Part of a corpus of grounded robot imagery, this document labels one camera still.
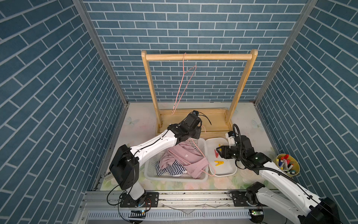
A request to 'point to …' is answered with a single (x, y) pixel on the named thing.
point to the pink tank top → (168, 157)
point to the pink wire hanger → (174, 110)
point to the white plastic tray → (218, 165)
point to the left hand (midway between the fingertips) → (201, 131)
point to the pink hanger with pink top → (188, 155)
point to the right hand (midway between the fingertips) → (221, 149)
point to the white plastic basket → (150, 175)
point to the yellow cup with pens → (287, 164)
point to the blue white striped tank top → (174, 168)
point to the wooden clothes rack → (213, 120)
